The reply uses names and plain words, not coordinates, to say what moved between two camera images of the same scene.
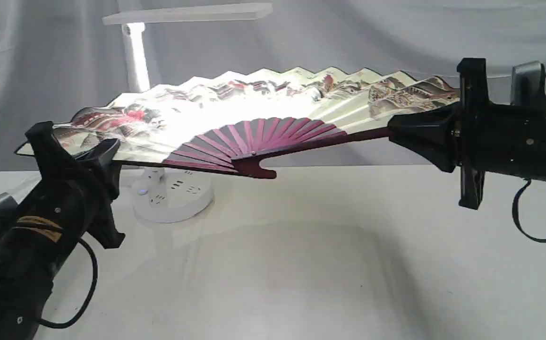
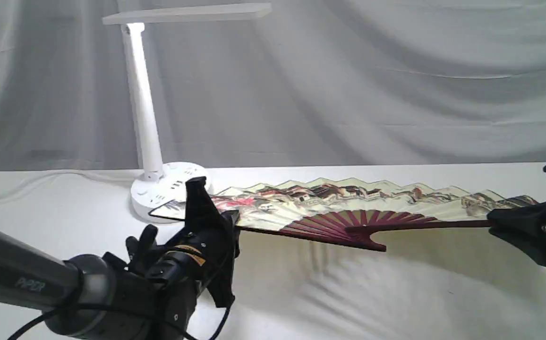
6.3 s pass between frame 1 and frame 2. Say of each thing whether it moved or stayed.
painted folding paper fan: moved
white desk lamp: stayed
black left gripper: moved
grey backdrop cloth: stayed
